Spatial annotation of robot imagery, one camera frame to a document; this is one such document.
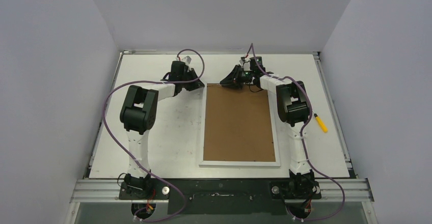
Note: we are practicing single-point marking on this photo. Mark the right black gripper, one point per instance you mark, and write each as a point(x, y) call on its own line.
point(236, 77)

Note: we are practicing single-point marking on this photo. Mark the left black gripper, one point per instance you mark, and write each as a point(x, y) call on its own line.
point(197, 84)

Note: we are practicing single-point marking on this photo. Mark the white picture frame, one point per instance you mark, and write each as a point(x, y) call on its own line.
point(238, 128)

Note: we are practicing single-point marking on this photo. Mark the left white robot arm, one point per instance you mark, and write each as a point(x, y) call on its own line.
point(138, 115)

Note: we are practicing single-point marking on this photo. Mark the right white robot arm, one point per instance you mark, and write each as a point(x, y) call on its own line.
point(293, 107)

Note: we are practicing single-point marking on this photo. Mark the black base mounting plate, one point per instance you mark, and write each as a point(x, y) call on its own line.
point(222, 196)

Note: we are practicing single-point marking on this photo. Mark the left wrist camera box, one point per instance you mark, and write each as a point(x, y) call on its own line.
point(187, 60)

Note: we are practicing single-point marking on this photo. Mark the yellow handled screwdriver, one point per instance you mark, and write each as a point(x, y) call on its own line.
point(320, 122)

